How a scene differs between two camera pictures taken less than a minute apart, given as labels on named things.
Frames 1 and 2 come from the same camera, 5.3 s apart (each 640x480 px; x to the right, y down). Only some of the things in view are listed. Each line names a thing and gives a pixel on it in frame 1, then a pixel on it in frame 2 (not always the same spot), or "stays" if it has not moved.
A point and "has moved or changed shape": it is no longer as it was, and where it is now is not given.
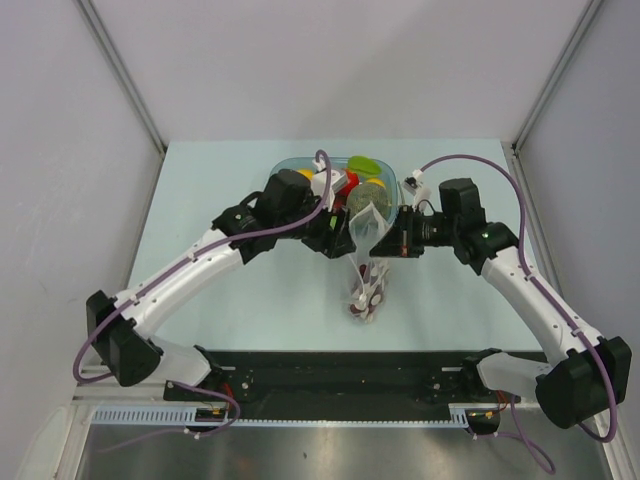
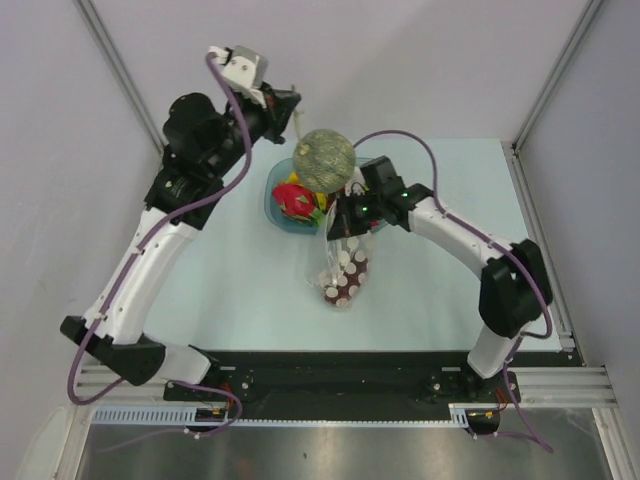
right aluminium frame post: x=581 y=25 stays
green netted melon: x=363 y=194 has moved or changed shape
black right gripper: x=400 y=241 -> x=345 y=223
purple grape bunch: x=368 y=292 -> x=347 y=276
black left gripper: x=332 y=242 -> x=276 y=113
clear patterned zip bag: x=367 y=277 -> x=340 y=272
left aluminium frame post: x=98 y=32 stays
